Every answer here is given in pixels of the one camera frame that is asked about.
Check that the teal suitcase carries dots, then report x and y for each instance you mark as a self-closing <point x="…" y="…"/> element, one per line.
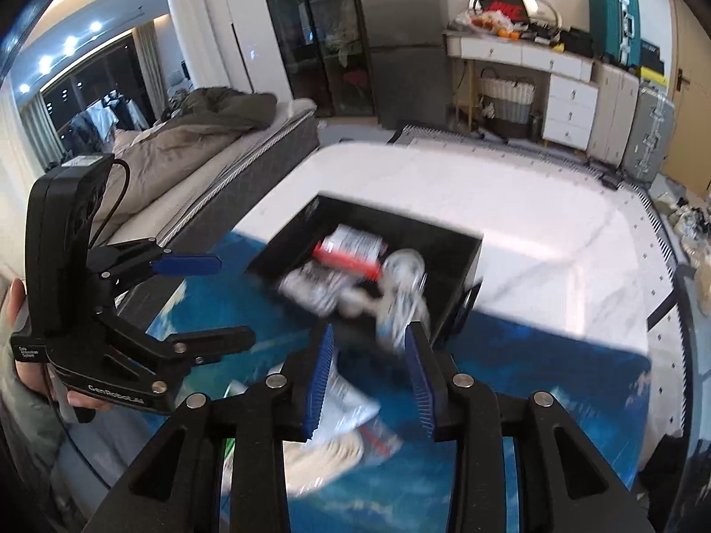
<point x="615" y="27"/>

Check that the green medicine sachet pack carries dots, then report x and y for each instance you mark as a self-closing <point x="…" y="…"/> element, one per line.
<point x="228" y="463"/>

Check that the white vanity desk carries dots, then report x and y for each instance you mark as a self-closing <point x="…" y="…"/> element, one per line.
<point x="533" y="60"/>

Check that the dark glass display cabinet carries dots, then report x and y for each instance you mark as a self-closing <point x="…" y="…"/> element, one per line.
<point x="323" y="54"/>

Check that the woven laundry basket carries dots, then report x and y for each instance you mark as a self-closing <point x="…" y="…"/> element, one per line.
<point x="506" y="104"/>

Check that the black open storage box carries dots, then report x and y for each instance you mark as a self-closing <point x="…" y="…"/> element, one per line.
<point x="432" y="268"/>

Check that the grey refrigerator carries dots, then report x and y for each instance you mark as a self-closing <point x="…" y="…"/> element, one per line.
<point x="405" y="47"/>

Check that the red-striped bag of rope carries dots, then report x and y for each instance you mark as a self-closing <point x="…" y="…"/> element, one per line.
<point x="309" y="467"/>

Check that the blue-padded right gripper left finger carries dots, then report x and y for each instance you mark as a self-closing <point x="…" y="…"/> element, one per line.
<point x="175" y="483"/>

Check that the white drawer unit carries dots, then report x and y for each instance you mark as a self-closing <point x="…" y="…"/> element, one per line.
<point x="569" y="112"/>

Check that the bagged white adidas laces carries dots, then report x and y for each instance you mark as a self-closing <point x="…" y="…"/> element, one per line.
<point x="316" y="287"/>

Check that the silver grey suitcase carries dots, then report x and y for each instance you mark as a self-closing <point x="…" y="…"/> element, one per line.
<point x="649" y="137"/>

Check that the beige suitcase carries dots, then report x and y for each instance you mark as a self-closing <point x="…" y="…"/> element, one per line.
<point x="618" y="92"/>

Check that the arched vanity mirror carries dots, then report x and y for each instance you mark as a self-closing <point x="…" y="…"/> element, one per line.
<point x="539" y="12"/>

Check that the white grey printed pouch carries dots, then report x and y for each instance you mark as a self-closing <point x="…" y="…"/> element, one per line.
<point x="345" y="408"/>

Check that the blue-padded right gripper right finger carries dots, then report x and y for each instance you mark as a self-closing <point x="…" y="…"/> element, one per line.
<point x="564" y="484"/>

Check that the olive green blanket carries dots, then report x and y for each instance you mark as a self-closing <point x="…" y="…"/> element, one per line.
<point x="218" y="110"/>

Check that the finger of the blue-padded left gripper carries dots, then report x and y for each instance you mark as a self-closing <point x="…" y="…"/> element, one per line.
<point x="171" y="265"/>
<point x="207" y="346"/>

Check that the grey sofa bed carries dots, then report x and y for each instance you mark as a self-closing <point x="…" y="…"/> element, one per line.
<point x="192" y="217"/>

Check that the blue sky pattern mat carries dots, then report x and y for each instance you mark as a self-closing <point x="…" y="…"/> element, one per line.
<point x="605" y="390"/>

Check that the wooden door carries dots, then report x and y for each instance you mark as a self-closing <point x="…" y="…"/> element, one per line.
<point x="688" y="160"/>

